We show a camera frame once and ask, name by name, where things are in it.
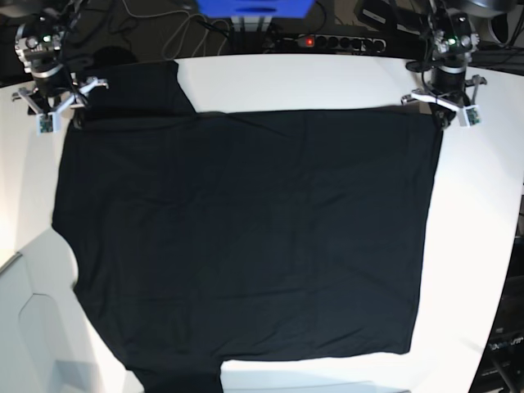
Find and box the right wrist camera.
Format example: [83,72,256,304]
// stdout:
[36,112,61,134]

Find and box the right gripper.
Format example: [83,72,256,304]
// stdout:
[11,72,109,130]

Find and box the blue plastic box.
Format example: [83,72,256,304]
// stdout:
[196,0,315,18]

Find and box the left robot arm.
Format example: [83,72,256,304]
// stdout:
[401,1,523,130]

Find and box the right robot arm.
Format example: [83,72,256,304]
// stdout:
[1,1,109,134]

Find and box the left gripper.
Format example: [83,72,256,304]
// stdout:
[400,65,486,129]

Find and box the black T-shirt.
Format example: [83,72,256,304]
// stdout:
[52,61,443,392]

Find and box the black power strip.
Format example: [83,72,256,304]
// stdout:
[284,34,387,54]

